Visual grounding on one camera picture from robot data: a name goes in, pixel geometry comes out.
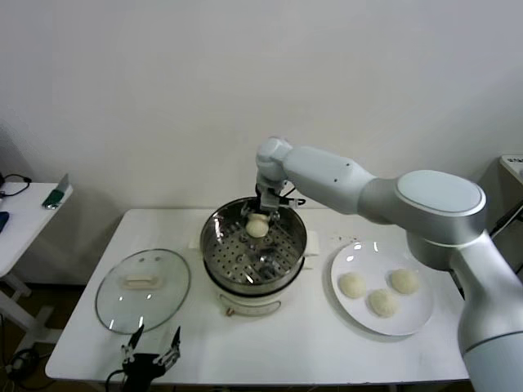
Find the white oval plate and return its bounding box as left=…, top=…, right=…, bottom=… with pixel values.
left=329, top=241, right=435, bottom=336

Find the steel steamer basket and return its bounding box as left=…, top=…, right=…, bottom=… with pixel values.
left=187, top=197, right=320, bottom=293

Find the white cabinet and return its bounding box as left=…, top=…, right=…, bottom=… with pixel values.
left=481, top=154, right=523, bottom=262

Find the thin black looped cable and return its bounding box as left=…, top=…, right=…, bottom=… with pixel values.
left=0, top=173, right=33, bottom=200

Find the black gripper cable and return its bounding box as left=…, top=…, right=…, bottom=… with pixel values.
left=279, top=185, right=307, bottom=207
left=105, top=369, right=127, bottom=392

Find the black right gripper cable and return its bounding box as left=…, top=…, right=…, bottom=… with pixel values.
left=279, top=185, right=307, bottom=207

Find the white steamed baozi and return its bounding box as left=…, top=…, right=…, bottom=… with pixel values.
left=366, top=288, right=400, bottom=318
left=389, top=268, right=421, bottom=295
left=244, top=212, right=270, bottom=238
left=338, top=272, right=368, bottom=299

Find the round glass pot lid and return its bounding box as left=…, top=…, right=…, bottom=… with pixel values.
left=95, top=248, right=192, bottom=336

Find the white electric cooker base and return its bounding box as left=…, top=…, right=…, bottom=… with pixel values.
left=203, top=255, right=316, bottom=319

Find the black floor cable bundle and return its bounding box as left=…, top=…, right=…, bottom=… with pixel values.
left=2, top=346, right=46, bottom=385

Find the white side table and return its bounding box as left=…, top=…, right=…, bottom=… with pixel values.
left=0, top=182, right=75, bottom=344

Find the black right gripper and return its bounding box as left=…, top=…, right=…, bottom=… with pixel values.
left=239, top=181, right=287, bottom=229

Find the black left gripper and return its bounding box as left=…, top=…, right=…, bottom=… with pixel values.
left=120, top=324, right=182, bottom=392

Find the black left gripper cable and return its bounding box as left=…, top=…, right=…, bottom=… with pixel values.
left=105, top=369, right=127, bottom=392

